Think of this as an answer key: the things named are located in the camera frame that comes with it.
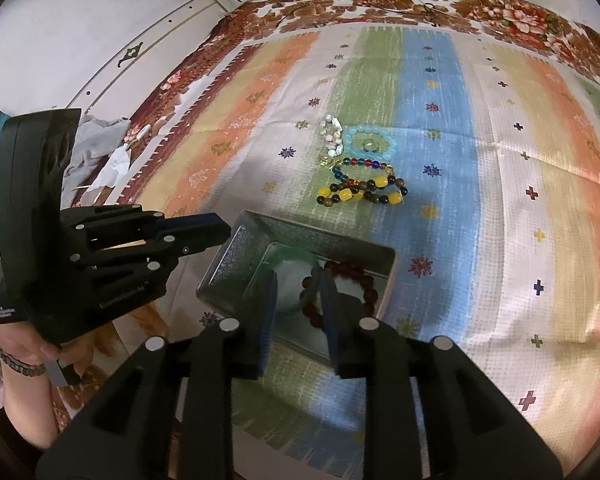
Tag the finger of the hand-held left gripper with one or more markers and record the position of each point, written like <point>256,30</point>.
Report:
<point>192,220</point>
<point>200,242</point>

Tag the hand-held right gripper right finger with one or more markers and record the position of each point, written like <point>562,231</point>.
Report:
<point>331,325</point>

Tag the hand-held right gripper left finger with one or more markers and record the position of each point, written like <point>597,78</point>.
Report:
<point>266,325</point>

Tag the silver metal tin box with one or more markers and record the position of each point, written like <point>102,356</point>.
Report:
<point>240,250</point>

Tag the small green jade pendant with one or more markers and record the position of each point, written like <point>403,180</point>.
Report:
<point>369,146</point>

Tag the person's left forearm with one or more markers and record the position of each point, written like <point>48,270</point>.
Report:
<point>27,410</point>

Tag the person's left hand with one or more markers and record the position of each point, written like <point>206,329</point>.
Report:
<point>15,337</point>

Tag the grey cloth pile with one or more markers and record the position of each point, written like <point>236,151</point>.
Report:
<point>97,140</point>

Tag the dark beaded wristband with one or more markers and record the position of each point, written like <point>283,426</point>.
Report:
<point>22,366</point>

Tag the striped pastel blanket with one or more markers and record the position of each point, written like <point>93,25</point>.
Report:
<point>455,110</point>

